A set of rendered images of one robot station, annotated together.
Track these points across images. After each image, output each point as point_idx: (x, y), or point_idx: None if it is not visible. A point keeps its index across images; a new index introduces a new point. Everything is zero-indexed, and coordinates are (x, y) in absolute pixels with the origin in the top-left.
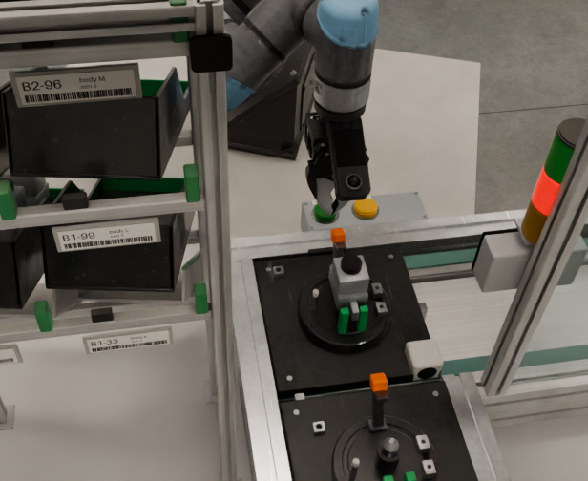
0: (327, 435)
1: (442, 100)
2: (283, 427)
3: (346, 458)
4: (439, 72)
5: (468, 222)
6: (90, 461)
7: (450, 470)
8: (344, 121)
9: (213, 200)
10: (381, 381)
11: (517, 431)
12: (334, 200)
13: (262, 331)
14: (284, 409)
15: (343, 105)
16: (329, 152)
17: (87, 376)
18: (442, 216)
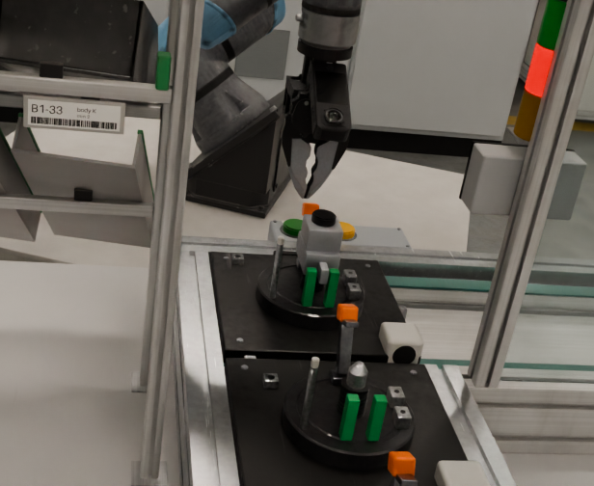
0: (281, 390)
1: (430, 197)
2: (226, 383)
3: (302, 401)
4: (428, 176)
5: (456, 256)
6: None
7: (427, 436)
8: (328, 60)
9: None
10: (350, 307)
11: (511, 460)
12: (309, 180)
13: (212, 306)
14: (230, 364)
15: (328, 37)
16: (310, 100)
17: None
18: None
